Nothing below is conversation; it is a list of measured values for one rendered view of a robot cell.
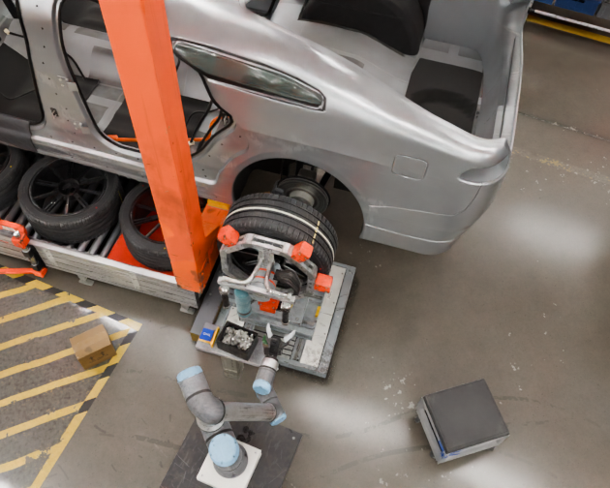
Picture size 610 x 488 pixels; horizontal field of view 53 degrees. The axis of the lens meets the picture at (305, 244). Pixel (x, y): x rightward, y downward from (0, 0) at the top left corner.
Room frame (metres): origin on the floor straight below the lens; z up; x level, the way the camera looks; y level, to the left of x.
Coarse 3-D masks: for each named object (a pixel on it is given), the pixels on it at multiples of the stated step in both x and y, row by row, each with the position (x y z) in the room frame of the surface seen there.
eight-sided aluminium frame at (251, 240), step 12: (240, 240) 1.78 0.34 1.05; (252, 240) 1.74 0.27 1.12; (264, 240) 1.75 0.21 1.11; (276, 240) 1.75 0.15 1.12; (228, 252) 1.75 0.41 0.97; (276, 252) 1.69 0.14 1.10; (288, 252) 1.69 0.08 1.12; (228, 264) 1.75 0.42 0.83; (300, 264) 1.66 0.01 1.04; (312, 264) 1.70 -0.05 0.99; (240, 276) 1.78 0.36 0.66; (312, 276) 1.64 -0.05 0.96; (276, 288) 1.74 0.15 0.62; (312, 288) 1.65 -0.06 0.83
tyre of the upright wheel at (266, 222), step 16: (240, 208) 1.95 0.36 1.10; (256, 208) 1.92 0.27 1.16; (272, 208) 1.91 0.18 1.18; (288, 208) 1.92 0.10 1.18; (304, 208) 1.94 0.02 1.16; (224, 224) 1.91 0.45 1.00; (240, 224) 1.83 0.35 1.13; (256, 224) 1.81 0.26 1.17; (272, 224) 1.81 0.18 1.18; (288, 224) 1.83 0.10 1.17; (304, 224) 1.85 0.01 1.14; (320, 224) 1.90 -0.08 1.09; (288, 240) 1.76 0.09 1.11; (304, 240) 1.76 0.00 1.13; (320, 240) 1.81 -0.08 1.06; (336, 240) 1.91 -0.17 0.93; (320, 256) 1.73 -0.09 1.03; (320, 272) 1.72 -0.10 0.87; (288, 288) 1.76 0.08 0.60
